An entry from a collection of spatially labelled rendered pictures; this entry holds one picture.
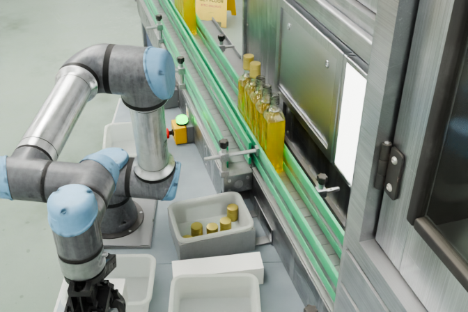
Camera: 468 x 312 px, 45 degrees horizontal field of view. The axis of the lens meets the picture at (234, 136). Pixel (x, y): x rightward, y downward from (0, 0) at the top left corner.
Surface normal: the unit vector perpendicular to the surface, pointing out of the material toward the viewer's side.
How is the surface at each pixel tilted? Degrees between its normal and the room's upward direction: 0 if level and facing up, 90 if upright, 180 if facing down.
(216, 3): 76
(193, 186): 0
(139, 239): 3
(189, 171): 0
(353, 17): 90
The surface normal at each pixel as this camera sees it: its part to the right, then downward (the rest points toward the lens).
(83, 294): 0.02, 0.55
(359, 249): -0.96, 0.15
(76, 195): 0.00, -0.84
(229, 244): 0.29, 0.52
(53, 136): 0.75, -0.49
